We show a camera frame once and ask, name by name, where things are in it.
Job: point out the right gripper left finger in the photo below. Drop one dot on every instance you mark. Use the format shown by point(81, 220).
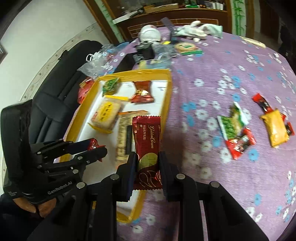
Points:
point(115, 187)

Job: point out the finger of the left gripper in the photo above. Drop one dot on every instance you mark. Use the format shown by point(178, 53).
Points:
point(78, 161)
point(60, 147)

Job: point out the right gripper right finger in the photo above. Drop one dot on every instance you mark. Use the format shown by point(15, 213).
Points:
point(181, 188)

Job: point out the small red candy packet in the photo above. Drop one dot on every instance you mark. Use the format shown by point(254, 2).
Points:
point(94, 145)

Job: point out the long orange cake packet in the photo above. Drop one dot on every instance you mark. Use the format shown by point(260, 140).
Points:
point(125, 141)

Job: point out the yellow pastry packet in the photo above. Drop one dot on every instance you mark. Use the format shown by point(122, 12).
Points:
point(106, 115)

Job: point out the dark red Golden Crown wafer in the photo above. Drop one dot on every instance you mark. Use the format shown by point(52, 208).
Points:
point(147, 140)

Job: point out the red black candy packet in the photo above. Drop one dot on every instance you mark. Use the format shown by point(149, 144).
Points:
point(239, 144)

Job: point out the green and white snack packet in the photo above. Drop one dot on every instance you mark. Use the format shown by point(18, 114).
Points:
point(232, 125)

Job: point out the dark red jujube snack packet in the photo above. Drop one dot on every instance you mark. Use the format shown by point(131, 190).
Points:
point(142, 93)

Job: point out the yellow foil snack packet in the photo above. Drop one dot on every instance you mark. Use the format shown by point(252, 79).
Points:
point(275, 127)

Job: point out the small green snack packet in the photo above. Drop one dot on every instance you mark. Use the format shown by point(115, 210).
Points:
point(111, 86)

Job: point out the person's left hand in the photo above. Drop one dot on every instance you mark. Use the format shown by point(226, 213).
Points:
point(44, 208)

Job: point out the black leather sofa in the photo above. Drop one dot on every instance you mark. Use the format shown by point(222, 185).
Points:
point(56, 100)

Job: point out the yellow tray with white bottom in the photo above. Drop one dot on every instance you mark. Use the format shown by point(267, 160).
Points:
point(79, 129)

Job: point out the red bag on sofa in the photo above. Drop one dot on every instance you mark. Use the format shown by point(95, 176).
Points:
point(84, 88)

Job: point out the purple floral tablecloth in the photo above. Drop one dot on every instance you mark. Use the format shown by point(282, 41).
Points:
point(205, 85)

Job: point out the clear plastic bag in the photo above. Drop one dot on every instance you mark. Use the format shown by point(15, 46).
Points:
point(98, 63)

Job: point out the black box on table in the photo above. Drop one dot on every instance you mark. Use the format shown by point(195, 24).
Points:
point(144, 52)

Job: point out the round biscuit green packet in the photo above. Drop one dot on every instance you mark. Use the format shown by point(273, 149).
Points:
point(185, 48)

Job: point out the white round container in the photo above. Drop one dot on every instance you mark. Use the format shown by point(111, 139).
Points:
point(149, 33)

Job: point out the wooden cabinet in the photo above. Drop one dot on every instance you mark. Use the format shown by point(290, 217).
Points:
point(128, 17)

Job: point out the white plush toy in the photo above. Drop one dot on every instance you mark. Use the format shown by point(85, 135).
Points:
point(199, 31)

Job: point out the purple perforated stand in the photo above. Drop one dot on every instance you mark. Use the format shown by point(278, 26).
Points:
point(173, 30)

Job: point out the framed wall picture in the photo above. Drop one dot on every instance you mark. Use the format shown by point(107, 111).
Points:
point(3, 53)

